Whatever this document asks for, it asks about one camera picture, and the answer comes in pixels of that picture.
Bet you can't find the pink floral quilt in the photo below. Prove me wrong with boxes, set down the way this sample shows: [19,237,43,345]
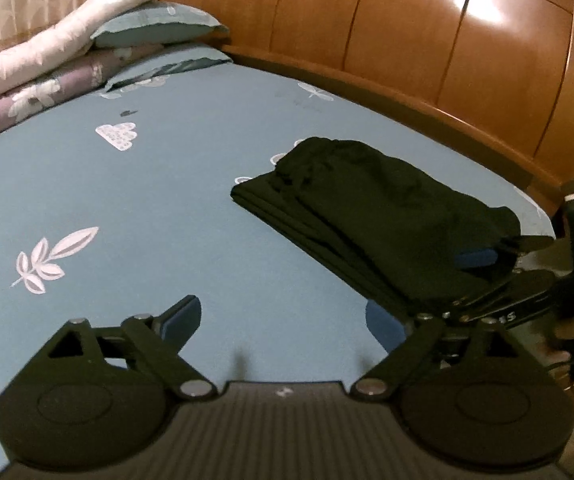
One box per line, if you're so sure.
[0,0,171,112]

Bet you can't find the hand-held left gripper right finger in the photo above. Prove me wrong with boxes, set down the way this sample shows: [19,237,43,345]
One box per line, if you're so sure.
[349,300,539,404]

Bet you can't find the blue pillow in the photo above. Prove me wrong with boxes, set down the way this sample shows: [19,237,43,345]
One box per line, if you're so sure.
[99,42,236,99]
[89,1,231,52]

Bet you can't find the blue floral bed sheet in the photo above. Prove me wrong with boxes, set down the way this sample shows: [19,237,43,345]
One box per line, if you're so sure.
[0,57,556,480]

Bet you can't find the wooden headboard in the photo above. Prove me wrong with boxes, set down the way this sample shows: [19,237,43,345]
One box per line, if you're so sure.
[159,0,574,222]

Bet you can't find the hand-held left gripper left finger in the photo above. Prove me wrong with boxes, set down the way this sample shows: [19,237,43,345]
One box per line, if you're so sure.
[46,295,219,402]

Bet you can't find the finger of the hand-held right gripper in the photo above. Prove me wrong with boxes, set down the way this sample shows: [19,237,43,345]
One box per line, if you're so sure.
[441,269,564,324]
[454,234,570,282]

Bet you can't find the black drawstring pants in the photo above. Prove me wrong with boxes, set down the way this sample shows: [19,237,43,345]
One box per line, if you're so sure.
[230,136,523,319]

